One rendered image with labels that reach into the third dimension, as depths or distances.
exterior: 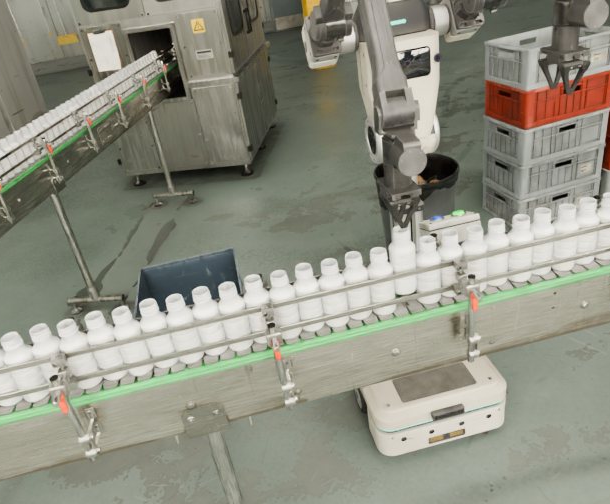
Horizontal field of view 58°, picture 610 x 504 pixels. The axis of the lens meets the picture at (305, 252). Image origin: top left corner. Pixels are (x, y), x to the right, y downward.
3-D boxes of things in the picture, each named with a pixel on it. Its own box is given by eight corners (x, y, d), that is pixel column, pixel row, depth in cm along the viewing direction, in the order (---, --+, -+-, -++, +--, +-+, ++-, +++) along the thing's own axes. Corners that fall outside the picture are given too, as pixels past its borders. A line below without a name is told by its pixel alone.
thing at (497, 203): (517, 233, 345) (519, 201, 334) (480, 208, 379) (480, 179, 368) (598, 208, 356) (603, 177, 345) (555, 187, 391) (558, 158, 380)
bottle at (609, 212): (597, 262, 136) (606, 202, 128) (584, 251, 141) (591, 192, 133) (621, 258, 136) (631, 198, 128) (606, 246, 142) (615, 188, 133)
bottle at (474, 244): (464, 295, 132) (464, 236, 124) (458, 282, 138) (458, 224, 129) (489, 292, 132) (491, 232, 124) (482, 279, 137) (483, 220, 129)
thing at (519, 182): (519, 201, 334) (521, 167, 323) (480, 179, 368) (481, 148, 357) (602, 177, 346) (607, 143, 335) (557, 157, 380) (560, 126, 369)
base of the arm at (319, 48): (341, 52, 163) (332, 13, 163) (346, 41, 155) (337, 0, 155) (313, 58, 162) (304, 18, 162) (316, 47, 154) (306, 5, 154)
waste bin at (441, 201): (397, 297, 304) (389, 193, 272) (372, 259, 343) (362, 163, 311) (473, 279, 309) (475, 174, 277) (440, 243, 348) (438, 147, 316)
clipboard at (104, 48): (99, 72, 458) (85, 31, 442) (124, 68, 454) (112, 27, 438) (96, 73, 454) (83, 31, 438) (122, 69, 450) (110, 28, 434)
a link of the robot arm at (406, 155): (414, 97, 111) (372, 104, 110) (436, 110, 101) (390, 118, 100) (415, 154, 117) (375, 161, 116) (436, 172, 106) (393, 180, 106)
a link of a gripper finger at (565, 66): (569, 87, 133) (573, 47, 129) (588, 93, 127) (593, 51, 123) (543, 92, 133) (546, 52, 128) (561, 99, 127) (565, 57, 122)
